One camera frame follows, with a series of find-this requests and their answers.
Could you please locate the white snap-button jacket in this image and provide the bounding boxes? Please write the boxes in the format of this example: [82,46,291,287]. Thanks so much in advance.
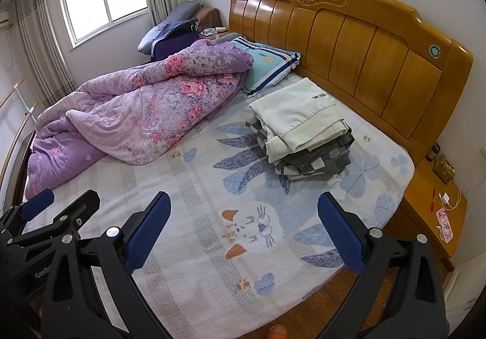
[250,78,348,163]

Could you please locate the dark purple clothes pile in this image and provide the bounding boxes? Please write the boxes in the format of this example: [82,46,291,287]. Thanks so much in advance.
[151,18,199,61]

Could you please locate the person's right hand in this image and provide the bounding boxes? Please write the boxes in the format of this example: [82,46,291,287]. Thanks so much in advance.
[265,324,288,339]

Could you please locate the pink phone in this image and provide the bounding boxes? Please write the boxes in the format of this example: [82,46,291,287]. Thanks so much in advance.
[436,208,453,244]

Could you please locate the wooden nightstand near headboard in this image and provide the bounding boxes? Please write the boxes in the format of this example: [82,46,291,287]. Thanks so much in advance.
[384,160,467,281]

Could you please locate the purple floral quilt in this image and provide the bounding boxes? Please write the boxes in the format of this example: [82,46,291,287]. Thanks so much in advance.
[25,40,254,199]

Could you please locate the gold tin box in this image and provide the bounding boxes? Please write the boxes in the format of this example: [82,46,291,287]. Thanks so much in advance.
[433,154,456,184]

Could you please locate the floral printed bed sheet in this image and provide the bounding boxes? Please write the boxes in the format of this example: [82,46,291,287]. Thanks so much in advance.
[27,93,414,338]

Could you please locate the left striped curtain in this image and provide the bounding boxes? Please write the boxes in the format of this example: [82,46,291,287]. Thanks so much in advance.
[8,0,77,108]

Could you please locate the checkered folded sweater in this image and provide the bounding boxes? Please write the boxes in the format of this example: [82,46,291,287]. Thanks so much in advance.
[245,117,354,179]

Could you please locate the air conditioner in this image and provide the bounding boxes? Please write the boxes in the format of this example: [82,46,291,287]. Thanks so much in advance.
[0,11,12,31]

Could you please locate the grey pillow pile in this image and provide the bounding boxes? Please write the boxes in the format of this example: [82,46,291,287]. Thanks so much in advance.
[137,1,204,55]

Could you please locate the light blue striped pillow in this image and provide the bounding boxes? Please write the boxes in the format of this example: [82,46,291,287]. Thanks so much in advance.
[232,36,301,95]

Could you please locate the wooden headboard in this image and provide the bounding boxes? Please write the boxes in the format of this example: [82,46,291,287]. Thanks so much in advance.
[229,0,473,163]

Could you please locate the white charger with cable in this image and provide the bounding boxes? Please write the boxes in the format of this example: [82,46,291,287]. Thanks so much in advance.
[439,186,469,211]

